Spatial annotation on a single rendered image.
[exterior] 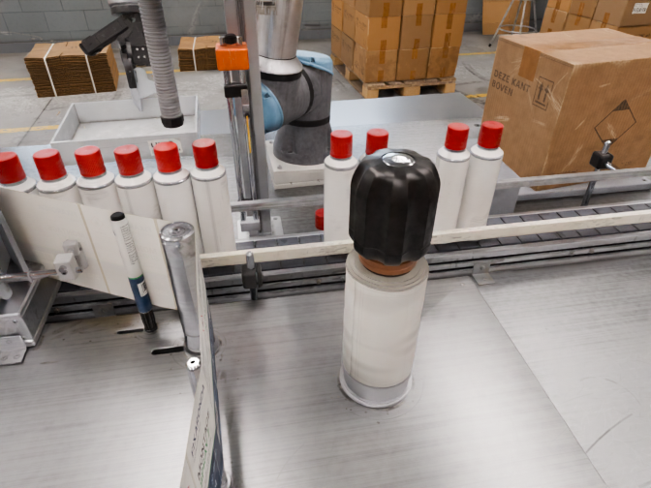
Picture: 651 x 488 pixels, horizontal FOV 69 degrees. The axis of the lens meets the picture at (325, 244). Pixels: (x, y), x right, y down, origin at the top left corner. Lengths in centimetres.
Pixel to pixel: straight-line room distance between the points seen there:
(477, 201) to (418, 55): 348
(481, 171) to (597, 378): 34
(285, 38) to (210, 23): 524
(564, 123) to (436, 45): 326
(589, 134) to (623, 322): 44
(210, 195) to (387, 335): 35
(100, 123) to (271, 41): 48
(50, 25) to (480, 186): 587
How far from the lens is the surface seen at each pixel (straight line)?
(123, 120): 121
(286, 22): 91
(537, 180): 93
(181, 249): 54
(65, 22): 632
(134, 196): 72
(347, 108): 156
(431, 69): 434
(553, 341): 80
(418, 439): 57
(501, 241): 88
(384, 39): 410
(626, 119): 120
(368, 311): 48
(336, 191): 73
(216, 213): 73
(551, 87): 108
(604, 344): 83
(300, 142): 108
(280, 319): 68
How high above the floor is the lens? 136
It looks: 36 degrees down
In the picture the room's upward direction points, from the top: straight up
